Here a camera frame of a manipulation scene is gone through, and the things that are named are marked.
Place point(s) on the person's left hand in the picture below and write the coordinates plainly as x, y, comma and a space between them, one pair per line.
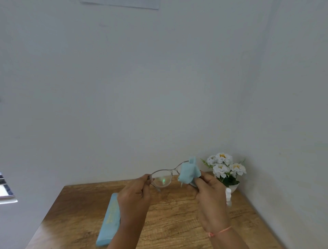
132, 202

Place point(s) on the person's right hand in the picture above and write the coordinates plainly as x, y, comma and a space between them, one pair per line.
211, 202

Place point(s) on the person's left thumb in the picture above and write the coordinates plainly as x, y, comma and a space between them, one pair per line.
145, 177

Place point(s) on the person's right thumb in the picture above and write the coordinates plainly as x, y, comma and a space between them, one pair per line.
208, 176

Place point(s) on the clear frame eyeglasses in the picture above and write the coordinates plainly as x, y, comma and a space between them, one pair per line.
161, 179

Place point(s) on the light blue cleaning cloth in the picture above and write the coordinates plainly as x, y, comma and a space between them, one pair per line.
186, 173

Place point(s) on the person's right forearm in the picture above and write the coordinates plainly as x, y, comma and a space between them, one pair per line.
229, 241

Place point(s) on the person's left forearm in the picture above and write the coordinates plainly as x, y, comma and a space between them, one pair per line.
126, 238

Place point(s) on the white artificial flower bunch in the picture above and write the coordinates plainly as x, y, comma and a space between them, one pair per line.
225, 168

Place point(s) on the white flower pot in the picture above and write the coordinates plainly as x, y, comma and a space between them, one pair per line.
233, 187

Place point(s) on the small white spray bottle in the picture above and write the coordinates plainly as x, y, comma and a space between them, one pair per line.
228, 196

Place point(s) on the light blue glasses case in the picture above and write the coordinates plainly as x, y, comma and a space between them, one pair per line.
109, 220

